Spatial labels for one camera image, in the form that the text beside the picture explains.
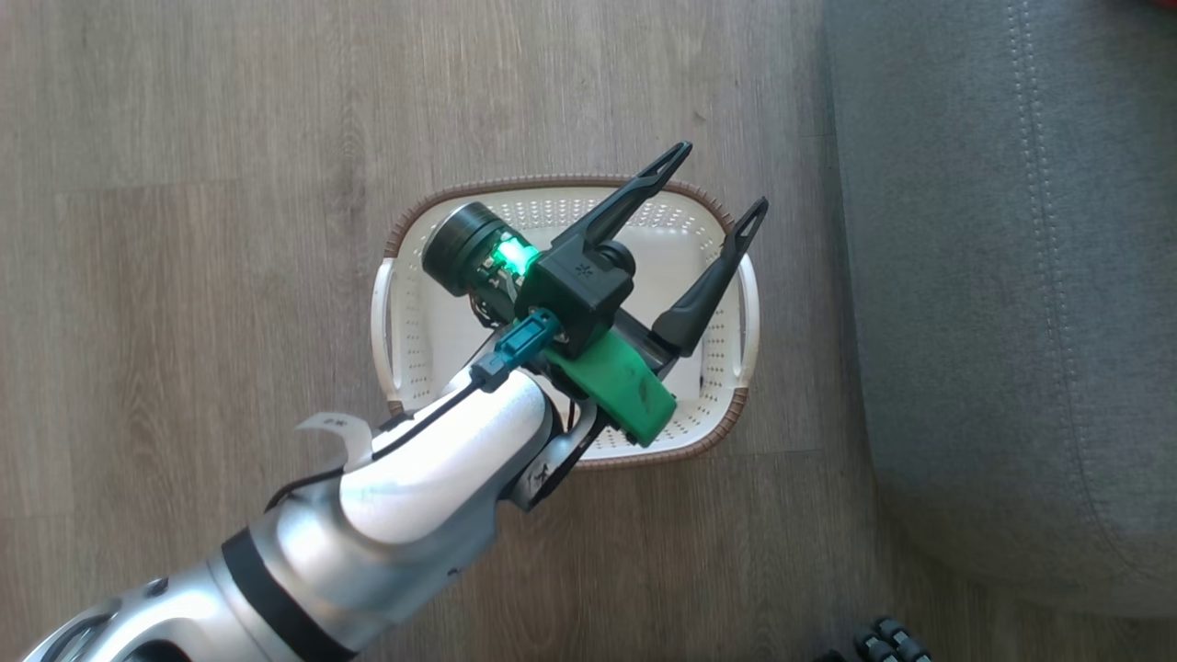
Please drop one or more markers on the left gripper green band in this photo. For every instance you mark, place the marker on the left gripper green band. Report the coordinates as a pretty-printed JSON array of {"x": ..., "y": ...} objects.
[{"x": 611, "y": 386}]

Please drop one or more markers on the black ribbed robot base wheel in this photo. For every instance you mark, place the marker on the black ribbed robot base wheel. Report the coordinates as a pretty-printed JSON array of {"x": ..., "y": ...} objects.
[{"x": 887, "y": 641}]

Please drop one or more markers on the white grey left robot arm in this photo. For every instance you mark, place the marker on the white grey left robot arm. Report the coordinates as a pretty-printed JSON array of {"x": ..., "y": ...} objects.
[{"x": 414, "y": 496}]

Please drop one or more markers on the beige perforated plastic laundry basket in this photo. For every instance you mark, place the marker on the beige perforated plastic laundry basket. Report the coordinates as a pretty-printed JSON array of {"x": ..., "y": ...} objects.
[{"x": 432, "y": 322}]

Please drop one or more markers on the grey fabric sofa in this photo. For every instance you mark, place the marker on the grey fabric sofa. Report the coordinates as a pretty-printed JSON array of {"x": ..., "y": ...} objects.
[{"x": 1011, "y": 276}]

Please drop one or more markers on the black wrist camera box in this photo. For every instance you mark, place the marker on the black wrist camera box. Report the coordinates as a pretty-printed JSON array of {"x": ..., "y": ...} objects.
[{"x": 575, "y": 290}]

